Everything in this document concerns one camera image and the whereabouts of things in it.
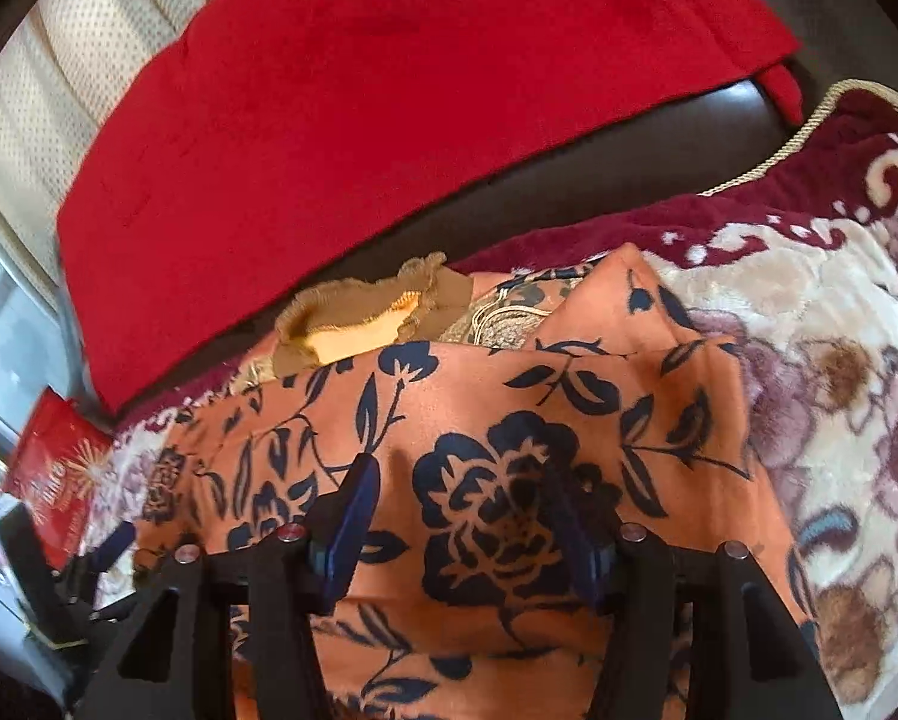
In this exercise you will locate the orange floral blouse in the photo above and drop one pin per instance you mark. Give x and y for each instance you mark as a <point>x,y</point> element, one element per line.
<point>461,606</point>

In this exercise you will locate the floral plush seat blanket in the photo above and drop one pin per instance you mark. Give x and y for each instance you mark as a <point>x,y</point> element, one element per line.
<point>796,260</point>

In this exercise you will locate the red gift box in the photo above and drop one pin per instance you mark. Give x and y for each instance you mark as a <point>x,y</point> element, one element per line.
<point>55,468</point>

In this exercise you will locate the dark leather sofa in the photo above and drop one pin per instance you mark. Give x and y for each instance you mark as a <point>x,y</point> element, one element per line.
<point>644,150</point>

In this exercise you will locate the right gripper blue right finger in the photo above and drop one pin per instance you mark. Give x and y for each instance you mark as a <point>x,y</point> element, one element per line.
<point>748,657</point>

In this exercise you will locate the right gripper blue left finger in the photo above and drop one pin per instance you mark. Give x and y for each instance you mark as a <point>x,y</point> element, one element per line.
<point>171,657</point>

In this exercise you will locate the white standing air conditioner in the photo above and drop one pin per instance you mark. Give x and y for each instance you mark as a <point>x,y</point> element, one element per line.
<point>32,358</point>

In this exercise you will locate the red blanket on sofa back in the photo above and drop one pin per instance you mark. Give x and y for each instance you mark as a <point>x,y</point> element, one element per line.
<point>114,216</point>

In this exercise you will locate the beige dotted curtain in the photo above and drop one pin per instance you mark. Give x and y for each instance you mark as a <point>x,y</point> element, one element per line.
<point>63,70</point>

